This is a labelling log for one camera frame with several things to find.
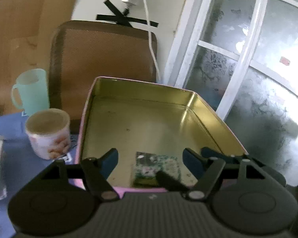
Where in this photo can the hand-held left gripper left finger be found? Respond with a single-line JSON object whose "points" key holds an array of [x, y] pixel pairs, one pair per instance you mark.
{"points": [[111, 160]]}

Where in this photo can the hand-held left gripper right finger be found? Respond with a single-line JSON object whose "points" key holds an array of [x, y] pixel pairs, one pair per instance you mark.
{"points": [[192, 162]]}

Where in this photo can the green floral sponge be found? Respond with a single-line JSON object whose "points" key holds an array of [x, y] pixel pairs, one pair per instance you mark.
{"points": [[149, 166]]}

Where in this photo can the pink biscuit tin box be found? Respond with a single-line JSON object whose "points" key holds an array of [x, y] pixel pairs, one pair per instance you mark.
{"points": [[139, 119]]}

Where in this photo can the white floral print mug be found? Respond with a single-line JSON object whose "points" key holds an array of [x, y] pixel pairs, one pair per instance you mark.
{"points": [[49, 141]]}

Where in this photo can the blue tablecloth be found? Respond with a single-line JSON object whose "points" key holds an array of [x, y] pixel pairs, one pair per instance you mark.
{"points": [[15, 129]]}

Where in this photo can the mint green plastic cup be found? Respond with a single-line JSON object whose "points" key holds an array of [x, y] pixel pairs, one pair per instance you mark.
{"points": [[32, 91]]}

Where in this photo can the brown chair backrest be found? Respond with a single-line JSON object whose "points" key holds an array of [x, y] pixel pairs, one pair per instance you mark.
{"points": [[101, 54]]}

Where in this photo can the black tape cross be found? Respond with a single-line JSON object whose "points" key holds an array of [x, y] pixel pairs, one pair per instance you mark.
{"points": [[121, 18]]}

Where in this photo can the white window frame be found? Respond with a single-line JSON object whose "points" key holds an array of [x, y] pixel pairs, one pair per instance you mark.
{"points": [[186, 42]]}

